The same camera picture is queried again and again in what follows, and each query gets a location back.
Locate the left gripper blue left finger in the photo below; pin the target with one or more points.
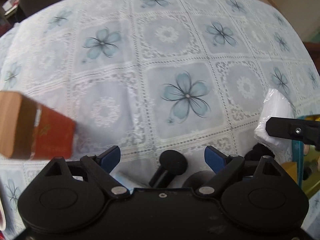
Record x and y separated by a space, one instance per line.
99 168

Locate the orange tin wooden lid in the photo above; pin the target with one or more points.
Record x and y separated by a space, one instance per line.
31 130

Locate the black round handle brush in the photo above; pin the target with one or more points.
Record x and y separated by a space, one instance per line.
172 164

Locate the dark candle jar silver lid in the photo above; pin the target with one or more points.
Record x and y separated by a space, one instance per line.
197 179

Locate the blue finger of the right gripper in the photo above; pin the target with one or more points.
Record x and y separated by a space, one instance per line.
306 131

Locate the floral lace tablecloth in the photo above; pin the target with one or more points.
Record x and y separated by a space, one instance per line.
150 76

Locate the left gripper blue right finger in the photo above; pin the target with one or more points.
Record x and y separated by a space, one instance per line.
227 169

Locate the black plush toy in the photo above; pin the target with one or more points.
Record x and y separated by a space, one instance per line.
253 157

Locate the gold teal metal tray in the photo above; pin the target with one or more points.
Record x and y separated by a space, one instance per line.
307 159

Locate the white cotton pad pack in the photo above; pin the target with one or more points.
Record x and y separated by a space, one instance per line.
275 104

